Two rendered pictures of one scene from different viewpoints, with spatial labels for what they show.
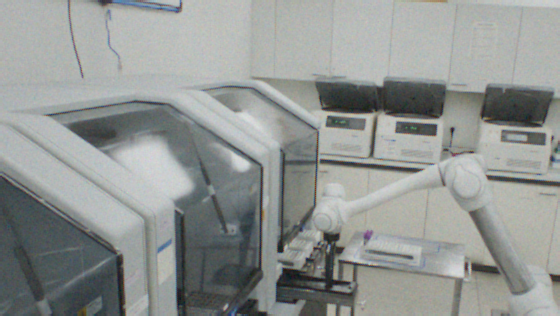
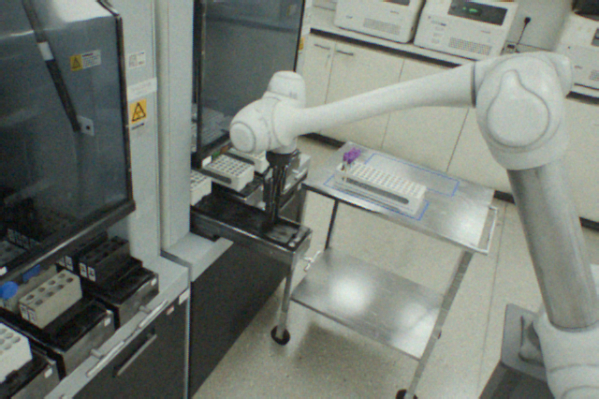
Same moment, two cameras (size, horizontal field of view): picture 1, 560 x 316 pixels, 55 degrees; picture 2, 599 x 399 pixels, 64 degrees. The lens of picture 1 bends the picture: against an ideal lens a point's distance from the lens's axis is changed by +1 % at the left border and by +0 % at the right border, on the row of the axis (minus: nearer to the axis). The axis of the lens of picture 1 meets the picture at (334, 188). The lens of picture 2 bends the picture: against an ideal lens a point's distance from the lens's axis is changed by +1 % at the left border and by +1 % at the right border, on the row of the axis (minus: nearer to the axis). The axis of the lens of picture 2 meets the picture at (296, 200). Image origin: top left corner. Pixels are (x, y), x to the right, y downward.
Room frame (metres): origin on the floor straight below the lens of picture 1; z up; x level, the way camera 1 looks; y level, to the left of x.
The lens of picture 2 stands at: (1.02, -0.26, 1.63)
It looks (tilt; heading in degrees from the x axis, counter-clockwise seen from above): 32 degrees down; 9
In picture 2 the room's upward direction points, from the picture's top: 9 degrees clockwise
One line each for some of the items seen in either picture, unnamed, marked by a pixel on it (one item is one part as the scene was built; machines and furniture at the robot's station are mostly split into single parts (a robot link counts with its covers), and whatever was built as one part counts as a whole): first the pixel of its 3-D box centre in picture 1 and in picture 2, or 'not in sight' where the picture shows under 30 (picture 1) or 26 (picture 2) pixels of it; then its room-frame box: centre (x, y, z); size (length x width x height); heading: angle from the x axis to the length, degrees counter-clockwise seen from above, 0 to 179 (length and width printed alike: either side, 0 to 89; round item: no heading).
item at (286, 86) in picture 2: (332, 202); (283, 103); (2.16, 0.00, 1.18); 0.13 x 0.11 x 0.16; 171
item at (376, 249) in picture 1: (390, 252); (378, 185); (2.46, -0.29, 0.85); 0.30 x 0.10 x 0.06; 77
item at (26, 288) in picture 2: not in sight; (32, 288); (1.63, 0.38, 0.85); 0.12 x 0.02 x 0.06; 169
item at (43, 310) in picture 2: not in sight; (56, 301); (1.62, 0.31, 0.85); 0.12 x 0.02 x 0.06; 170
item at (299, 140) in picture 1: (252, 160); (190, 17); (2.44, 0.39, 1.28); 0.61 x 0.51 x 0.63; 169
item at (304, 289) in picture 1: (285, 285); (211, 211); (2.16, 0.19, 0.78); 0.73 x 0.14 x 0.09; 79
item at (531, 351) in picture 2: not in sight; (558, 337); (2.08, -0.85, 0.73); 0.22 x 0.18 x 0.06; 169
